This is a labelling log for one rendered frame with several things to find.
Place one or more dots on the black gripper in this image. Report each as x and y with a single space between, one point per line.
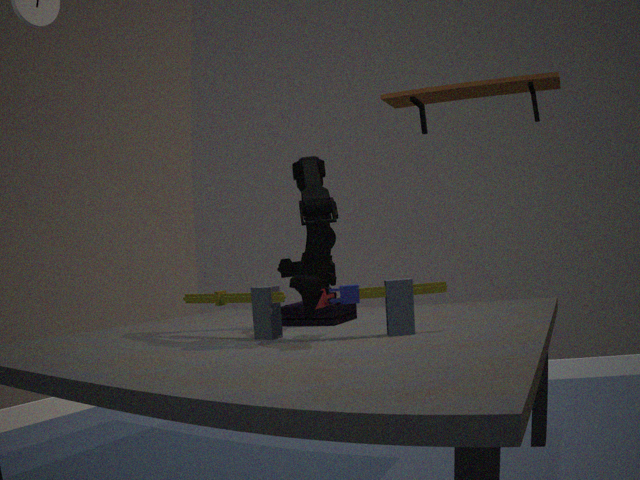
315 278

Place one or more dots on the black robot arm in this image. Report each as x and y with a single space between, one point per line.
316 207

